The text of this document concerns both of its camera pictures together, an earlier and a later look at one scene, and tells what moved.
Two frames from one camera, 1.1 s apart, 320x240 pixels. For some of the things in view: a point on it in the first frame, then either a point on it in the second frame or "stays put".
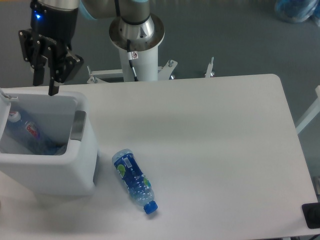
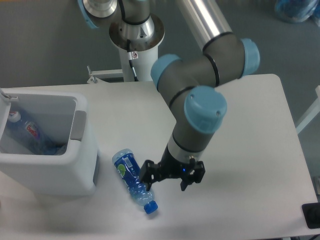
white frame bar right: x=314 y=110 stays put
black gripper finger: x=39 y=63 → x=148 y=172
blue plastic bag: x=297 y=11 stays put
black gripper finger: x=54 y=85 → x=196 y=176
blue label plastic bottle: x=139 y=186 stays put
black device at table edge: x=312 y=212 stays put
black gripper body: x=53 y=29 → x=170 y=167
